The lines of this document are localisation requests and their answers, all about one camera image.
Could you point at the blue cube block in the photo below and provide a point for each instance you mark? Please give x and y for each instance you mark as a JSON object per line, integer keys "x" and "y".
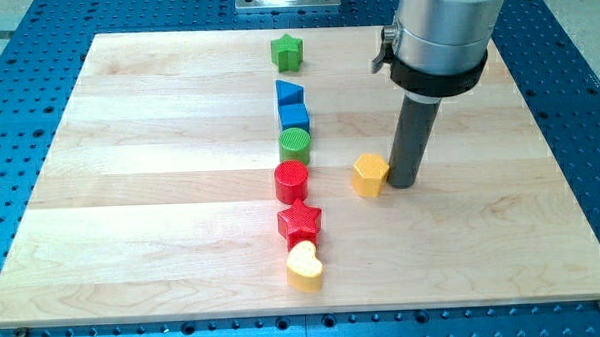
{"x": 294, "y": 116}

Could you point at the green cylinder block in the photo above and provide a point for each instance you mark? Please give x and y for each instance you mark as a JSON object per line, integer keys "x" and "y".
{"x": 294, "y": 144}

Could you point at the yellow hexagon block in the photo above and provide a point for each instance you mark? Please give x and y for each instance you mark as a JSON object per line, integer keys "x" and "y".
{"x": 369, "y": 174}

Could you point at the blue perforated metal table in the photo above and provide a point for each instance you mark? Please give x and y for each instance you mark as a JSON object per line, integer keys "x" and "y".
{"x": 552, "y": 48}

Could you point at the blue triangle block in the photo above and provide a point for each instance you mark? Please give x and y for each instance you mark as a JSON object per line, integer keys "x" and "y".
{"x": 288, "y": 93}

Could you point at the green star block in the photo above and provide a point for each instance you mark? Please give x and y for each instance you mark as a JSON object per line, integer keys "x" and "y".
{"x": 287, "y": 53}

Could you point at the red cylinder block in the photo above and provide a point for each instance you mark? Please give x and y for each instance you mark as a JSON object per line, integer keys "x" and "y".
{"x": 291, "y": 181}

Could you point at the black clamp collar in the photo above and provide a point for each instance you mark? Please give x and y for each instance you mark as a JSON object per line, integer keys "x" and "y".
{"x": 420, "y": 82}

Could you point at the light wooden board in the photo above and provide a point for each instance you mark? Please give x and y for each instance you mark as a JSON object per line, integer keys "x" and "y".
{"x": 156, "y": 200}

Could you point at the red star block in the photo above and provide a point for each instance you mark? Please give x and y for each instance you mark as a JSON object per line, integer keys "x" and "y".
{"x": 299, "y": 222}

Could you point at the yellow heart block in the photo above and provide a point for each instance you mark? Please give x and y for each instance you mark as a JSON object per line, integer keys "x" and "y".
{"x": 305, "y": 271}

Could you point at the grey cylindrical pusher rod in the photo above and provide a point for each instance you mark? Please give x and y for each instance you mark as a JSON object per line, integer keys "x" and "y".
{"x": 415, "y": 124}

